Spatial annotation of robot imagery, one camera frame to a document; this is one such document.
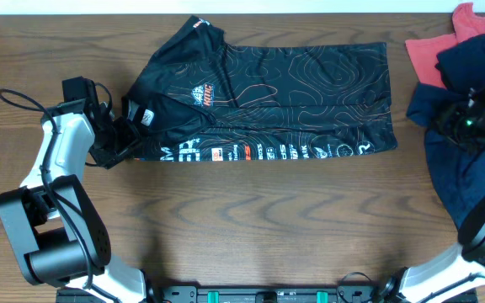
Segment red garment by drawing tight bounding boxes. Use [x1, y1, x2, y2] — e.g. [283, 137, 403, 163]
[405, 3, 485, 88]

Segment black orange patterned jersey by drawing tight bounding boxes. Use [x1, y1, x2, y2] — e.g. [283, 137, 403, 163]
[123, 16, 397, 162]

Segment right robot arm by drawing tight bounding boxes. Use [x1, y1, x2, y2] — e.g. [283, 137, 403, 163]
[376, 85, 485, 302]

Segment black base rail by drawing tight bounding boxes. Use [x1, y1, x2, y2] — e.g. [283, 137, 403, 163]
[55, 284, 478, 303]

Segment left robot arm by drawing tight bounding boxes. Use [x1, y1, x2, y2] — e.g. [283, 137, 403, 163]
[0, 98, 154, 302]

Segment navy blue garment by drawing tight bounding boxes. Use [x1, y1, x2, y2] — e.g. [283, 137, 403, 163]
[407, 34, 485, 226]

